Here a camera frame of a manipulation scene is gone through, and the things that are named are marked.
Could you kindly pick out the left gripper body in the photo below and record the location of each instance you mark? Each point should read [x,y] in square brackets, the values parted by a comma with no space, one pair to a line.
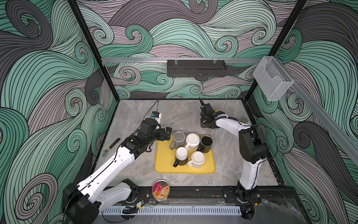
[159,135]

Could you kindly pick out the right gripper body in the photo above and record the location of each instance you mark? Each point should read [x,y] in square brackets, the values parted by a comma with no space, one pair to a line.
[204,123]

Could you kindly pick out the grey ceramic mug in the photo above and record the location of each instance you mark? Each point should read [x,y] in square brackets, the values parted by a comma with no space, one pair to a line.
[178,140]

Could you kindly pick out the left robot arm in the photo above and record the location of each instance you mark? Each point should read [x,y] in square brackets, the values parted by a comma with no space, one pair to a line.
[82,203]

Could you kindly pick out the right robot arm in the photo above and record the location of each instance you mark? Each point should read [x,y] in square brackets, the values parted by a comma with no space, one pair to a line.
[252,145]

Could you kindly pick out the black ceramic mug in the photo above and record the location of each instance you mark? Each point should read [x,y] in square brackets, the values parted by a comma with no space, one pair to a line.
[205,145]

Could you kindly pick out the white ribbed-base mug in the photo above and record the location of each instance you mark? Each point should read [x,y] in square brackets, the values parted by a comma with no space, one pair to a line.
[192,141]

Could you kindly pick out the white ceramic mug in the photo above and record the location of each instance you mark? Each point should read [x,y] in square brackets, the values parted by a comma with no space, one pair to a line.
[197,160]

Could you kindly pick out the yellow plastic tray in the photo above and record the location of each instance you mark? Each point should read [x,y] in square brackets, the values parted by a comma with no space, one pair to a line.
[165,158]

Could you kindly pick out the glass jar black lid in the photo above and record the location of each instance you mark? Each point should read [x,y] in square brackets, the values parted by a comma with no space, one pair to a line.
[244,120]

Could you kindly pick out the round colourful tin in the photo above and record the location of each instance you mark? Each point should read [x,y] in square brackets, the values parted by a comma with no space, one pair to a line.
[161,190]

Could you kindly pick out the white-base black handle mug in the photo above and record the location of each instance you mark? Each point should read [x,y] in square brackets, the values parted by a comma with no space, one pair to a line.
[181,157]

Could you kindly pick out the black wall shelf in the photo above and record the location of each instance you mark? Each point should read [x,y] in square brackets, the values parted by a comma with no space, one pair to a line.
[196,68]

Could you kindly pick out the black handled tool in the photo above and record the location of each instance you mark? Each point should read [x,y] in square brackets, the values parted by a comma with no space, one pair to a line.
[105,152]

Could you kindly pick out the clear plastic wall bin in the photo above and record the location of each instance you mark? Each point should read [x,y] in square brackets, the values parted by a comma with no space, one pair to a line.
[273,78]

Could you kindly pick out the white slotted cable duct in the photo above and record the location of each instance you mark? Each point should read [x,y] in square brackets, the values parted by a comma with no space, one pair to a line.
[189,210]

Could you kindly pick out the aluminium wall rail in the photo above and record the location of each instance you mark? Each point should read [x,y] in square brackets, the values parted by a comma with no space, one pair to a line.
[164,60]

